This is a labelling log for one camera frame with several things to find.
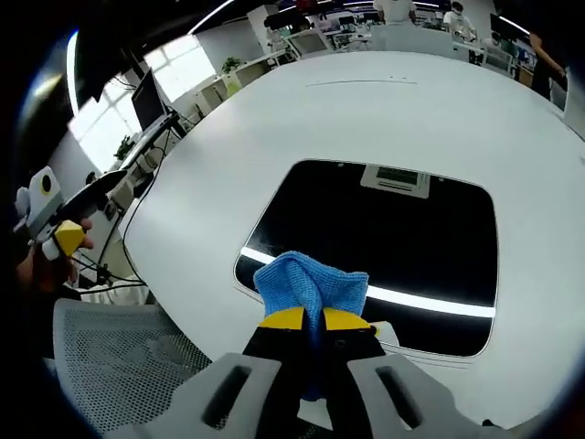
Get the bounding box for dark hanging panel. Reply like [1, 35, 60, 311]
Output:
[74, 25, 148, 105]

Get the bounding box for small green potted plant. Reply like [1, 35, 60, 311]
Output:
[112, 134, 134, 160]

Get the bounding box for black mirror with white frame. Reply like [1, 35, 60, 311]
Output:
[232, 158, 500, 359]

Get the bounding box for white office chair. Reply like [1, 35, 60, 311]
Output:
[286, 30, 331, 59]

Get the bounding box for black cable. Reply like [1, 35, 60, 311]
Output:
[93, 136, 182, 287]

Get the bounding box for grey mesh office chair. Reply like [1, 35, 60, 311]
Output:
[51, 298, 217, 436]

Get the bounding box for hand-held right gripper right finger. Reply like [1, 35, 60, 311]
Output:
[322, 306, 461, 439]

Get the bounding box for person's left hand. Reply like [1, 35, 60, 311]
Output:
[16, 218, 96, 296]

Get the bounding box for black computer monitor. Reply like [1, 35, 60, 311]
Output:
[131, 67, 169, 133]

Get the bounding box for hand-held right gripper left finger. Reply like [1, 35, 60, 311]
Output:
[107, 305, 306, 439]

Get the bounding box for blue cleaning cloth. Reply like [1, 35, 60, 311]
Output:
[253, 250, 370, 404]

